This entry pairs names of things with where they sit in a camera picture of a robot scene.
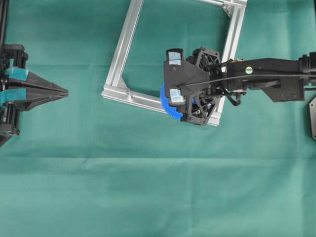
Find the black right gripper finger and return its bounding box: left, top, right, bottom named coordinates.
left=169, top=88, right=185, bottom=106
left=166, top=48, right=183, bottom=65

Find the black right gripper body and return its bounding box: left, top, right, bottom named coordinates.
left=180, top=47, right=220, bottom=125

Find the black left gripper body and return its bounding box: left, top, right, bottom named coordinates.
left=0, top=44, right=28, bottom=145

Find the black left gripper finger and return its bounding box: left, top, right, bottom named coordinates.
left=4, top=67, right=69, bottom=93
left=0, top=91, right=69, bottom=111

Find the blue plastic gear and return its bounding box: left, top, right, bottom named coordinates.
left=159, top=82, right=198, bottom=122

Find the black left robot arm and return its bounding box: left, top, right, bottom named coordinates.
left=0, top=0, right=69, bottom=145

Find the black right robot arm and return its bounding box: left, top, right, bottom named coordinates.
left=160, top=47, right=316, bottom=125

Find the green table cloth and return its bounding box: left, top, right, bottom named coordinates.
left=0, top=0, right=316, bottom=237

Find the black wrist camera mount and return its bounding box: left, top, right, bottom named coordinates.
left=163, top=61, right=210, bottom=91

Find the aluminium extrusion frame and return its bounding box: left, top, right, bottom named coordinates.
left=102, top=0, right=247, bottom=113

